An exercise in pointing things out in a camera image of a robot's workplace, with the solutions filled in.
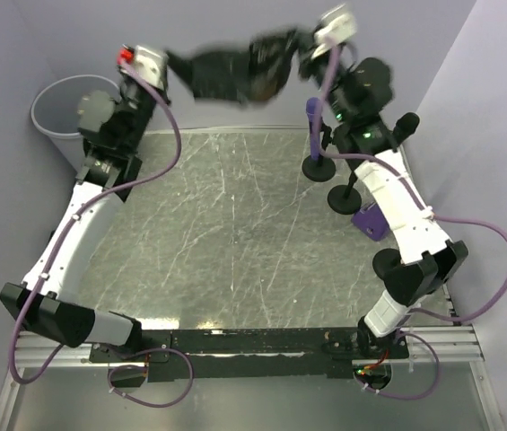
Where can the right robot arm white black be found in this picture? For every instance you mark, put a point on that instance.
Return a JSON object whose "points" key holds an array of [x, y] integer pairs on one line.
{"points": [[425, 256]]}

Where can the black trash bag roll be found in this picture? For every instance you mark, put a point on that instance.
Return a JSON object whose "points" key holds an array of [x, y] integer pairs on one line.
{"points": [[241, 74]]}

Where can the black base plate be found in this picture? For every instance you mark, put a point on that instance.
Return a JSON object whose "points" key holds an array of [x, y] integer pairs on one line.
{"points": [[332, 352]]}

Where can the grey plastic trash bin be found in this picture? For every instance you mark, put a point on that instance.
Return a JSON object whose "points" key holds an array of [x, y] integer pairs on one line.
{"points": [[54, 112]]}

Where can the beige microphone on stand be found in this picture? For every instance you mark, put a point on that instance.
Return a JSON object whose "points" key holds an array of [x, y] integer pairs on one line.
{"points": [[385, 261]]}

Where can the black microphone on stand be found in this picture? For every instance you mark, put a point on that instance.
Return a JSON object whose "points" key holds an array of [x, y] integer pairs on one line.
{"points": [[380, 166]]}

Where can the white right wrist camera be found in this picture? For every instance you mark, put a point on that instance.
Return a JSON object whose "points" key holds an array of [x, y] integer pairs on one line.
{"points": [[336, 26]]}

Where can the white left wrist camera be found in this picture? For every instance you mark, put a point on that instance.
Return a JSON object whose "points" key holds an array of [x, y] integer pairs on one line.
{"points": [[147, 64]]}

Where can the aluminium rail frame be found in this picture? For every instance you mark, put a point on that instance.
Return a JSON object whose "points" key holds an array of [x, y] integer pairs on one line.
{"points": [[446, 365]]}

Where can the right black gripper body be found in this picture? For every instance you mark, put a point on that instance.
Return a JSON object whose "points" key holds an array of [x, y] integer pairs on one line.
{"points": [[316, 66]]}

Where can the purple box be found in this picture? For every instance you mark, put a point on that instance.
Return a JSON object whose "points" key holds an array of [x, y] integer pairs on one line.
{"points": [[370, 221]]}

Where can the purple microphone on stand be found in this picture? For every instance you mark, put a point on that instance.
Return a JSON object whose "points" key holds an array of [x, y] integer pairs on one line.
{"points": [[316, 167]]}

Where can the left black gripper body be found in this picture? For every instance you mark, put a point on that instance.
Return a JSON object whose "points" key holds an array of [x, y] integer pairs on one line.
{"points": [[139, 105]]}

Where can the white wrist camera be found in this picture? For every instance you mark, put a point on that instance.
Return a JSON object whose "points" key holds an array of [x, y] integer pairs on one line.
{"points": [[336, 26], [147, 64]]}

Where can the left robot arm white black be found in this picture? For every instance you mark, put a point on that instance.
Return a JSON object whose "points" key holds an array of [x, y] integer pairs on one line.
{"points": [[111, 124]]}

